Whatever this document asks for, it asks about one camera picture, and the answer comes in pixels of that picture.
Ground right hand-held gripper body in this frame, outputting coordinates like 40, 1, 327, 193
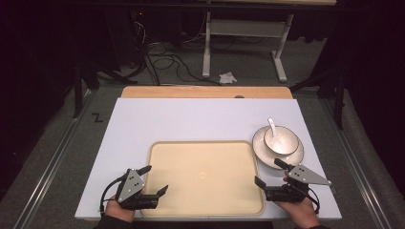
265, 163, 332, 204

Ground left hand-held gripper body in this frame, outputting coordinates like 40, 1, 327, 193
115, 168, 160, 211

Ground person's left hand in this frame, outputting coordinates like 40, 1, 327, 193
104, 190, 145, 223

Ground person's right hand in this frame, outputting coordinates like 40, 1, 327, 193
274, 170, 321, 229

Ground white ceramic bowl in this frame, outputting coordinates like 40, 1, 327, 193
263, 125, 301, 156

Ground white ceramic plate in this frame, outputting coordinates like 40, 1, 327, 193
251, 125, 305, 171

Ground white ceramic spoon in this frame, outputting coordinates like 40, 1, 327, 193
266, 117, 282, 145

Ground beige plastic tray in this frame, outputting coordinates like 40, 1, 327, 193
141, 139, 266, 219

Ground pale white table board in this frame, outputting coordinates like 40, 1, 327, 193
74, 97, 343, 221

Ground black metal stand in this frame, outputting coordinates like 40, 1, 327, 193
288, 62, 349, 131
72, 59, 139, 119

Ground wooden table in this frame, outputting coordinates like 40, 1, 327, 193
120, 85, 294, 100

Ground crumpled white paper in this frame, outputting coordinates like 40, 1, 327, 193
218, 71, 239, 85

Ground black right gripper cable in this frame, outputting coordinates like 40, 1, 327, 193
299, 186, 321, 215

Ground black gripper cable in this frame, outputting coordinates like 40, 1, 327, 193
99, 177, 126, 215
299, 186, 321, 215

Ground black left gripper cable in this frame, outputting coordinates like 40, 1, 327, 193
99, 177, 126, 215

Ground metal floor rail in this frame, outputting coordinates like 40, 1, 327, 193
11, 89, 97, 229
318, 97, 392, 229

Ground black floor cables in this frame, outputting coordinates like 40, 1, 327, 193
133, 18, 224, 88

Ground white metal frame desk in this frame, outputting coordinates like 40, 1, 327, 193
197, 0, 338, 84

